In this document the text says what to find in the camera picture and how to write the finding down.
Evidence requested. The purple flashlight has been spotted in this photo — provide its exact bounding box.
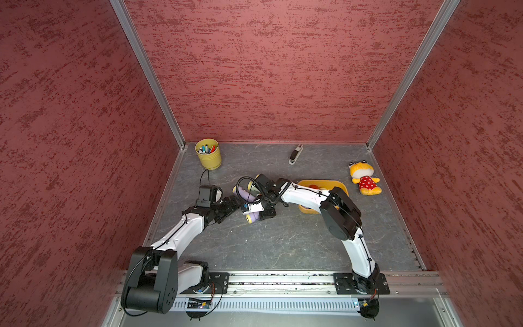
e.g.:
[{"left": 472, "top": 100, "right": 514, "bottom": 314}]
[
  {"left": 233, "top": 186, "right": 257, "bottom": 203},
  {"left": 245, "top": 212, "right": 262, "bottom": 224}
]

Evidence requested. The yellow plastic storage box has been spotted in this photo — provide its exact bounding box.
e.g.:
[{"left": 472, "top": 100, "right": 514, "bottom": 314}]
[{"left": 294, "top": 179, "right": 349, "bottom": 214}]

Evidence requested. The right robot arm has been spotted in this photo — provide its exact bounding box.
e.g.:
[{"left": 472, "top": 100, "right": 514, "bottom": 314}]
[{"left": 251, "top": 174, "right": 380, "bottom": 294}]

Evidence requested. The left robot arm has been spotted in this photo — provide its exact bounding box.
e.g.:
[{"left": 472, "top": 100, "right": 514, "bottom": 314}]
[{"left": 121, "top": 185, "right": 241, "bottom": 317}]

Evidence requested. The green flashlight rear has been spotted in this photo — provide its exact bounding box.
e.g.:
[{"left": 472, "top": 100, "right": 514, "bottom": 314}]
[{"left": 247, "top": 174, "right": 265, "bottom": 196}]

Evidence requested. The grey black stapler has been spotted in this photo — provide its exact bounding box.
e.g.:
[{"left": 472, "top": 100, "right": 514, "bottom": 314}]
[{"left": 289, "top": 144, "right": 304, "bottom": 165}]

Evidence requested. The yellow-green pen cup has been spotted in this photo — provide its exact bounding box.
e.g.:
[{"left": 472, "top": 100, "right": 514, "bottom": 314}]
[{"left": 195, "top": 138, "right": 222, "bottom": 170}]

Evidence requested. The yellow plush toy red dress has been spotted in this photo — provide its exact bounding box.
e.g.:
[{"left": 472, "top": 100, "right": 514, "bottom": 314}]
[{"left": 349, "top": 160, "right": 382, "bottom": 196}]

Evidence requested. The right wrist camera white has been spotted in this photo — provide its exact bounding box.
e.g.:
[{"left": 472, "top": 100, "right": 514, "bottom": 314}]
[{"left": 240, "top": 203, "right": 264, "bottom": 215}]

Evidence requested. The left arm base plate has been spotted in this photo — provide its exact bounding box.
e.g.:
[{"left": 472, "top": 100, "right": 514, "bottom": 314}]
[{"left": 181, "top": 272, "right": 230, "bottom": 295}]

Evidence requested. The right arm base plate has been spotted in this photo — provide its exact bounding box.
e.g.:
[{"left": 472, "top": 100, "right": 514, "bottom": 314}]
[{"left": 333, "top": 272, "right": 390, "bottom": 295}]

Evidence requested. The aluminium front rail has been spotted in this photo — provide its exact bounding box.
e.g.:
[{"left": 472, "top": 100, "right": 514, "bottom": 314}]
[{"left": 116, "top": 269, "right": 448, "bottom": 299}]

